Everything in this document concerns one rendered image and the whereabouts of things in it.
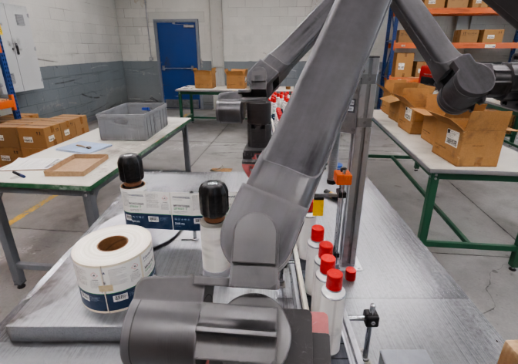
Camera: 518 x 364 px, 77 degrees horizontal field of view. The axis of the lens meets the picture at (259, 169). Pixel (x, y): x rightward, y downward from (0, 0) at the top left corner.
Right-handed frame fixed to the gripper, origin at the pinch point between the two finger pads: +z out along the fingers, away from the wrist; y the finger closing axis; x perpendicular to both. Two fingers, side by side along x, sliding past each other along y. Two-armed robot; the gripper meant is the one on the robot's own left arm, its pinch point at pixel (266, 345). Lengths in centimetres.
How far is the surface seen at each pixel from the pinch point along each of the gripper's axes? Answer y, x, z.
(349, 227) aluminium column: -22, -37, 55
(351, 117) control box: -20, -60, 28
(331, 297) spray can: -11.7, -10.4, 25.8
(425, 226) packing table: -100, -87, 182
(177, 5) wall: 267, -719, 416
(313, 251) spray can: -9.2, -23.7, 38.3
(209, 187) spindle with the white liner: 18, -37, 30
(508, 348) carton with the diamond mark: -34.6, -1.9, 10.2
